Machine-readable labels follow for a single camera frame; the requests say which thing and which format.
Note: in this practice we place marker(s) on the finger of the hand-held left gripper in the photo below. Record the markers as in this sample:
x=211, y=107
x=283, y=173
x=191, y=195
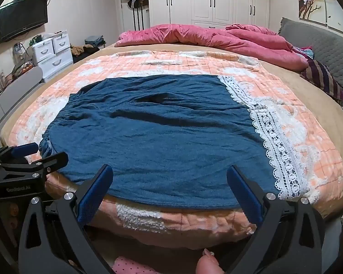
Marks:
x=53, y=161
x=24, y=149

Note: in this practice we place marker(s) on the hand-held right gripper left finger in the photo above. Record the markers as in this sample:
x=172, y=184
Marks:
x=93, y=197

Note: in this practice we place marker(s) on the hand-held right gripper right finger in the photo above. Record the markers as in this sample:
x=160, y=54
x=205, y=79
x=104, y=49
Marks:
x=244, y=194

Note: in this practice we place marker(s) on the blue pants with lace trim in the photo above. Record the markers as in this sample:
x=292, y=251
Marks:
x=160, y=137

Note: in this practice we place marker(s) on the person's right hand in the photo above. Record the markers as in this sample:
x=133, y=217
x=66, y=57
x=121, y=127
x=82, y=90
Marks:
x=208, y=264

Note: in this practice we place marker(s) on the grey chair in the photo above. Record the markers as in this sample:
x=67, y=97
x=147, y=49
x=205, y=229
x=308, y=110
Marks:
x=17, y=88

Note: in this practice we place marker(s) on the person's pink dotted clothing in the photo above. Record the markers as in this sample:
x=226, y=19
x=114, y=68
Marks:
x=134, y=267

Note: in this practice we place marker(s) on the large white drawer unit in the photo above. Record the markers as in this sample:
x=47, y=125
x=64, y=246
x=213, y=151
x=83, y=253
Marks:
x=57, y=62

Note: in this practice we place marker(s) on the small white drawer unit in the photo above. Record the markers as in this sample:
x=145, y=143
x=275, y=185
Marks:
x=44, y=50
x=61, y=41

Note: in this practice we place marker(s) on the brown plush toy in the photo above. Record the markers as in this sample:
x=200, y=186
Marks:
x=77, y=50

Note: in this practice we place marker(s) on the bed with tan sheet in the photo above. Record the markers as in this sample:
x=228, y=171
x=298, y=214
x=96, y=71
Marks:
x=317, y=105

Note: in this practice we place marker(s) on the dark folded clothes pile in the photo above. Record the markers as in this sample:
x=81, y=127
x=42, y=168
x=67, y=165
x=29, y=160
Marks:
x=95, y=41

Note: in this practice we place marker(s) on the striped dark cloth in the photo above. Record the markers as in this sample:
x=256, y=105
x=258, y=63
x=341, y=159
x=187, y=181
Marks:
x=323, y=77

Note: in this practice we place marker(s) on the peach and white blanket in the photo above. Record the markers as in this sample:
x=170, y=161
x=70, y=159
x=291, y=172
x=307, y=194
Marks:
x=188, y=62

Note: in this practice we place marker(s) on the teal and pink cloth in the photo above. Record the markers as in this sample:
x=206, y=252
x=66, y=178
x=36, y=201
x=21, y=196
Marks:
x=304, y=52

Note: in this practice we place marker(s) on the pink comforter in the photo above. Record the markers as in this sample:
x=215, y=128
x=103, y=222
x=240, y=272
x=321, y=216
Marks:
x=205, y=38

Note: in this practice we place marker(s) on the white door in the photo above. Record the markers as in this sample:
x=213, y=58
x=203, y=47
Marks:
x=125, y=17

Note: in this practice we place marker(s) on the grey quilted headboard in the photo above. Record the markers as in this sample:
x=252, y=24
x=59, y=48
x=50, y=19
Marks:
x=317, y=42

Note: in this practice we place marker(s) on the white wardrobe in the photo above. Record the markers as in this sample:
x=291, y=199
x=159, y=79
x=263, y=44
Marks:
x=203, y=0

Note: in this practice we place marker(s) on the black wall television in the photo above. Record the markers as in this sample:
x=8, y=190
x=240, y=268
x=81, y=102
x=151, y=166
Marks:
x=23, y=17

